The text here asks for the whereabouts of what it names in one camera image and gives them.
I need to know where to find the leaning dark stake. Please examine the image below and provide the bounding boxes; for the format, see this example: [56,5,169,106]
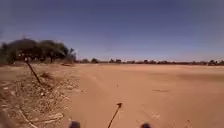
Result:
[24,58,42,85]

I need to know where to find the distant row of trees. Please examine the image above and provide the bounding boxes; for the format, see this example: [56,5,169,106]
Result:
[75,57,224,67]

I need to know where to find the clump of dark trees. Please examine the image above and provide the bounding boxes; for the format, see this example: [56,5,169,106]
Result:
[0,37,78,66]

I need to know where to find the robot's own part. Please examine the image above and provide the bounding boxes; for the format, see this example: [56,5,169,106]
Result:
[140,122,152,128]
[68,120,81,128]

